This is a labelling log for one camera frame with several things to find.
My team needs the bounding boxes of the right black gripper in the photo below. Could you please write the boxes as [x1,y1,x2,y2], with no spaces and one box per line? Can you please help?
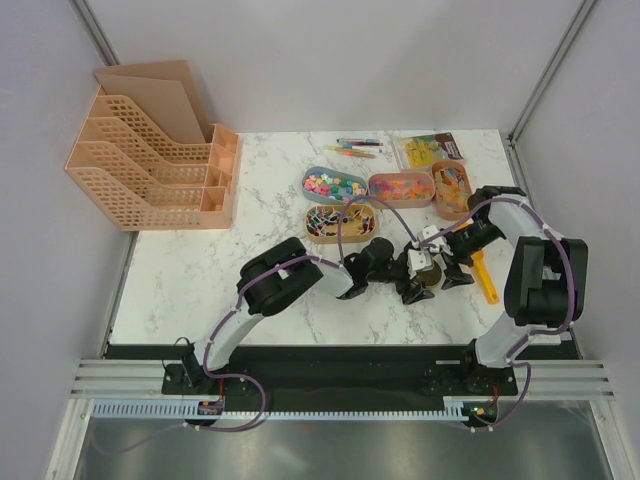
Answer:
[439,220,503,291]

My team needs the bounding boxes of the pink tray of gummy candies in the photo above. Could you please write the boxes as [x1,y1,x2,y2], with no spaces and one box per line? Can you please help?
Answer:
[368,171,435,209]

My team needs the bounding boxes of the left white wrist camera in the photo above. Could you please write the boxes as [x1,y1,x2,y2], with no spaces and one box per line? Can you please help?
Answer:
[407,248,434,277]

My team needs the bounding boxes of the purple cable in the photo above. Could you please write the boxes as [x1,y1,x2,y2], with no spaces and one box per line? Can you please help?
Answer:
[89,195,426,454]
[419,197,581,434]

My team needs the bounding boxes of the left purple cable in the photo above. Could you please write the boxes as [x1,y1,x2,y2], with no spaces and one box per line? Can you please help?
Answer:
[89,195,426,454]

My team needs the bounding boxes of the grey tray of colourful candies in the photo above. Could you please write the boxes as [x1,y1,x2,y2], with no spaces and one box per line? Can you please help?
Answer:
[301,166,369,205]

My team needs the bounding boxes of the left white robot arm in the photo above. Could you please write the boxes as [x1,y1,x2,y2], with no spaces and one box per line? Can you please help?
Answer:
[165,237,442,394]

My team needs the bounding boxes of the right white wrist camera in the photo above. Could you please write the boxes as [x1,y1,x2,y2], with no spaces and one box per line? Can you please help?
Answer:
[419,225,451,256]

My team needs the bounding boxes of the yellow plastic scoop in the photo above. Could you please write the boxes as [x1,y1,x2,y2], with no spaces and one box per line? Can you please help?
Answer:
[454,223,499,305]

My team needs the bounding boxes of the aluminium frame rail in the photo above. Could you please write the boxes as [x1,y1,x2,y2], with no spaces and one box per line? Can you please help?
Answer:
[71,356,614,400]

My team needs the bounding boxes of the peach mesh file organizer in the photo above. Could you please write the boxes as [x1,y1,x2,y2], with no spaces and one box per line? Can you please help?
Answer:
[65,60,241,232]

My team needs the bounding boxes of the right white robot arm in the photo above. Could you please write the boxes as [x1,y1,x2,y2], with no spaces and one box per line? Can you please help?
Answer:
[442,186,589,394]

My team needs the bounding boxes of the tan tray of lollipops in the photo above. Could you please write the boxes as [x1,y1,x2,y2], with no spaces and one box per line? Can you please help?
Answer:
[304,204,377,244]

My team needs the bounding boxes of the coloured pens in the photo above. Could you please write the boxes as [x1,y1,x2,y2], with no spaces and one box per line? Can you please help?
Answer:
[324,138,383,158]

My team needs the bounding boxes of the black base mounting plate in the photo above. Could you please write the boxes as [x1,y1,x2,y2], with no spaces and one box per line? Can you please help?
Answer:
[162,345,518,414]

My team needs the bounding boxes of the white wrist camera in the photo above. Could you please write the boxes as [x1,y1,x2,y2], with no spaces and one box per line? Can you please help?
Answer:
[407,248,434,277]
[419,225,451,256]

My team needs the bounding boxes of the round gold jar lid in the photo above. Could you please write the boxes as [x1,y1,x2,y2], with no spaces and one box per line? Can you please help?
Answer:
[414,264,443,290]

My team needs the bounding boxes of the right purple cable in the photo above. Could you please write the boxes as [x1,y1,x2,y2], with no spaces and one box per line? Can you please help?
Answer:
[419,197,581,434]

